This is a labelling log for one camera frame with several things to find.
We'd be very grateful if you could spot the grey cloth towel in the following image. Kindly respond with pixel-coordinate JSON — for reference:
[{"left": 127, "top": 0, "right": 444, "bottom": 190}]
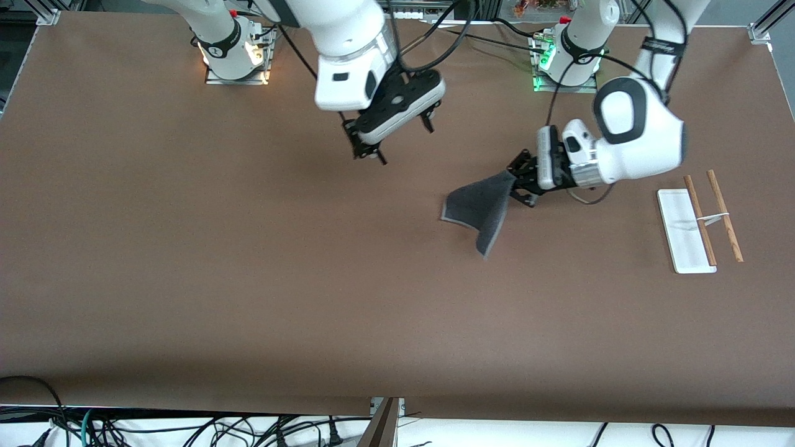
[{"left": 440, "top": 171, "right": 519, "bottom": 260}]

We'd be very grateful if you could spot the white rack with wooden bars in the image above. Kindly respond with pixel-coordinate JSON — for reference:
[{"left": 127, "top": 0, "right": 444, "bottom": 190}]
[{"left": 656, "top": 169, "right": 744, "bottom": 274}]

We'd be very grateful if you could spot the white power strip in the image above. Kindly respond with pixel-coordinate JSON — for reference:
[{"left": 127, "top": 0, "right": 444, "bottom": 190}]
[{"left": 391, "top": 5, "right": 443, "bottom": 19}]

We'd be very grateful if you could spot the orange red background object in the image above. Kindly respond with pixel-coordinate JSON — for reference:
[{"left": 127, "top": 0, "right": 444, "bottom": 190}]
[{"left": 514, "top": 0, "right": 560, "bottom": 16}]

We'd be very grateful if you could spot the brown table cover sheet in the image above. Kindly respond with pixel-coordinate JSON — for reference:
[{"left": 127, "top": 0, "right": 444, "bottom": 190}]
[{"left": 0, "top": 11, "right": 795, "bottom": 427}]

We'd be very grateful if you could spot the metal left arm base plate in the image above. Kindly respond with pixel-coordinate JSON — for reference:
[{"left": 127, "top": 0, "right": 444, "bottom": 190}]
[{"left": 531, "top": 31, "right": 600, "bottom": 94}]

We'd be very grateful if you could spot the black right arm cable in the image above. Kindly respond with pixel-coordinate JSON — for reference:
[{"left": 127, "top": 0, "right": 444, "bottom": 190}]
[{"left": 273, "top": 0, "right": 479, "bottom": 159}]

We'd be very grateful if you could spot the black cable across table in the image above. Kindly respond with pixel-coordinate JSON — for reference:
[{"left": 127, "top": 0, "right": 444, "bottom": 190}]
[{"left": 463, "top": 17, "right": 548, "bottom": 53}]

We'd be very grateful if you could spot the black velcro strap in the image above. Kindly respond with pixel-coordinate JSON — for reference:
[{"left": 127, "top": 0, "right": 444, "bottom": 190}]
[{"left": 643, "top": 37, "right": 687, "bottom": 58}]

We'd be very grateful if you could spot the aluminium frame corner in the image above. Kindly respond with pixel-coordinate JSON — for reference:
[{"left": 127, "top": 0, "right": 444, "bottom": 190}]
[
  {"left": 748, "top": 0, "right": 795, "bottom": 44},
  {"left": 25, "top": 0, "right": 61, "bottom": 25}
]

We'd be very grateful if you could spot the small metal bracket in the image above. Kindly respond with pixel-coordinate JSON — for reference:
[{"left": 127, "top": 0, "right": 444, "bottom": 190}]
[{"left": 370, "top": 397, "right": 406, "bottom": 418}]

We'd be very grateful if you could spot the black tangled floor cable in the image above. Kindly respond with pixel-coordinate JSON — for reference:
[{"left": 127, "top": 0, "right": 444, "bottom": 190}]
[{"left": 93, "top": 415, "right": 324, "bottom": 447}]

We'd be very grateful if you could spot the black looped floor cable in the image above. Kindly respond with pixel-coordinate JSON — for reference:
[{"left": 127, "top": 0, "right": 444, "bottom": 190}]
[{"left": 0, "top": 376, "right": 68, "bottom": 447}]

